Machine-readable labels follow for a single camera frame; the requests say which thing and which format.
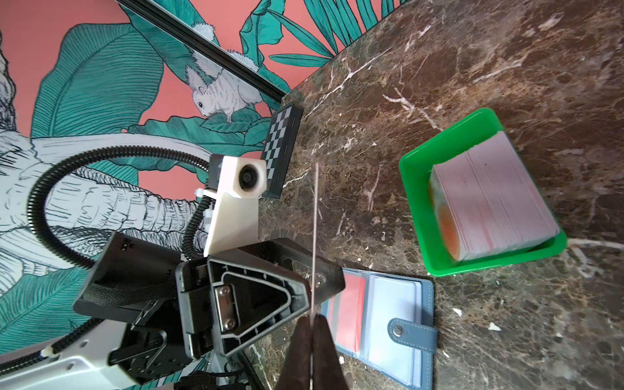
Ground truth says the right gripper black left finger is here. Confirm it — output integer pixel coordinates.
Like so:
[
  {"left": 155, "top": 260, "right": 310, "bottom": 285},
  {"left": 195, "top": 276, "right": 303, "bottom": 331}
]
[{"left": 275, "top": 317, "right": 312, "bottom": 390}]

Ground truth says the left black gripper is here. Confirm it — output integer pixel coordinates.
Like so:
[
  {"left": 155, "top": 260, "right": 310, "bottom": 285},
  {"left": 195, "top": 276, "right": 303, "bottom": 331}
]
[{"left": 73, "top": 232, "right": 345, "bottom": 383}]

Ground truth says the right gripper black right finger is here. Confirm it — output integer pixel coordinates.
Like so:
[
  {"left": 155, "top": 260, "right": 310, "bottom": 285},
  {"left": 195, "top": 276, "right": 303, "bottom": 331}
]
[{"left": 311, "top": 315, "right": 349, "bottom": 390}]

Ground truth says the white red credit card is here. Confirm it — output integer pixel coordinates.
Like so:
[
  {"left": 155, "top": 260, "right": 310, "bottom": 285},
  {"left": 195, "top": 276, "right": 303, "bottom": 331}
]
[
  {"left": 309, "top": 162, "right": 320, "bottom": 328},
  {"left": 322, "top": 271, "right": 367, "bottom": 354}
]

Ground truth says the blue card holder wallet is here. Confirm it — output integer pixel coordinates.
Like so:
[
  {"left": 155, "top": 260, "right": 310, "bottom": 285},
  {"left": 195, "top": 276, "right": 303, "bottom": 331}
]
[{"left": 336, "top": 268, "right": 438, "bottom": 389}]

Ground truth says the green card tray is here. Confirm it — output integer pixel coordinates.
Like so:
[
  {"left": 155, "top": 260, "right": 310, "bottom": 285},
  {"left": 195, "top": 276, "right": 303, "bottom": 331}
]
[{"left": 399, "top": 107, "right": 568, "bottom": 277}]

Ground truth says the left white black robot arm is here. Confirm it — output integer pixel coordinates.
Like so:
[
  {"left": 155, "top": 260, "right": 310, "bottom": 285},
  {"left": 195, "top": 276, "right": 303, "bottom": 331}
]
[{"left": 1, "top": 233, "right": 345, "bottom": 389}]

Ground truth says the stack of cards in tray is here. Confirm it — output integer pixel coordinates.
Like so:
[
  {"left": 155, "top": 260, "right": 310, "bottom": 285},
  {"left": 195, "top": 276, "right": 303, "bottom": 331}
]
[{"left": 428, "top": 132, "right": 561, "bottom": 262}]

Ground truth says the black white checkerboard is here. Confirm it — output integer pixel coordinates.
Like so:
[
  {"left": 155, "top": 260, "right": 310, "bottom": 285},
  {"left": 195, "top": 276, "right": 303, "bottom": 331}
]
[{"left": 262, "top": 103, "right": 303, "bottom": 199}]

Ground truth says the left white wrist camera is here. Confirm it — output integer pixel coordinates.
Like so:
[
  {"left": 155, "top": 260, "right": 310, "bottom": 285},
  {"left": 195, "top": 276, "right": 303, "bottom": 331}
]
[{"left": 197, "top": 154, "right": 267, "bottom": 257}]

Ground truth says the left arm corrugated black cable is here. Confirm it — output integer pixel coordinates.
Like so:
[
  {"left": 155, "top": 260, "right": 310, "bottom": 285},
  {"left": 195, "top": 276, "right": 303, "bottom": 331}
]
[{"left": 0, "top": 145, "right": 215, "bottom": 376}]

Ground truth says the left black frame post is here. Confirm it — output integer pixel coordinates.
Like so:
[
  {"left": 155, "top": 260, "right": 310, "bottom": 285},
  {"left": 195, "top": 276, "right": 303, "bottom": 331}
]
[{"left": 118, "top": 0, "right": 286, "bottom": 102}]

